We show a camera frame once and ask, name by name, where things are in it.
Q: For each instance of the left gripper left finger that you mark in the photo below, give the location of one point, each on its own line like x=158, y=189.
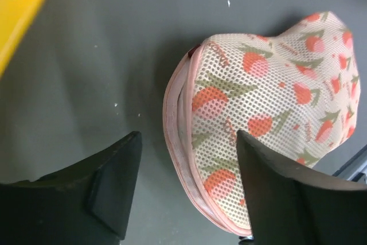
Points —
x=88, y=202

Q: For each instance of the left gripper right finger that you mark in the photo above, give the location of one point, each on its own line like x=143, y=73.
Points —
x=289, y=203

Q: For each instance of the floral mesh laundry bag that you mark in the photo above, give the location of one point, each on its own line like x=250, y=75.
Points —
x=297, y=93

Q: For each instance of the yellow plastic tray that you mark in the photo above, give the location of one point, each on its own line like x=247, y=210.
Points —
x=16, y=17

